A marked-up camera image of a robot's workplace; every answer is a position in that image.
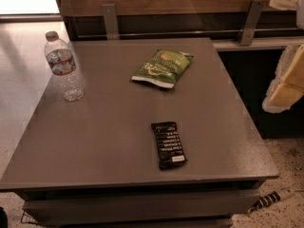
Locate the right metal wall bracket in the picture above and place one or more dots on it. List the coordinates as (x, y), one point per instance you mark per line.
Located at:
(247, 33)

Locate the green jalapeno chip bag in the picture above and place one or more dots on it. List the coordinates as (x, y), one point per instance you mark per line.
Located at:
(164, 68)

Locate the clear plastic water bottle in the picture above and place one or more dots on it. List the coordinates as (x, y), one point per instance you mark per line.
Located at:
(63, 66)

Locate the black white striped floor object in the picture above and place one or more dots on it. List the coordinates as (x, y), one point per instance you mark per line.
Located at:
(272, 198)

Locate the metal wall bracket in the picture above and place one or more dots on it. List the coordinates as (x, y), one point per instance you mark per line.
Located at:
(247, 33)
(110, 21)

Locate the left metal wall bracket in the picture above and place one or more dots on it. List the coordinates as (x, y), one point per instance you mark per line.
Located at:
(110, 21)

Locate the black snack bar wrapper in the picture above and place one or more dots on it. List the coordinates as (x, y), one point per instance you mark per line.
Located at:
(169, 147)

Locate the grey square table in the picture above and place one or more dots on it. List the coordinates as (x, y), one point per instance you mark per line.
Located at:
(96, 160)

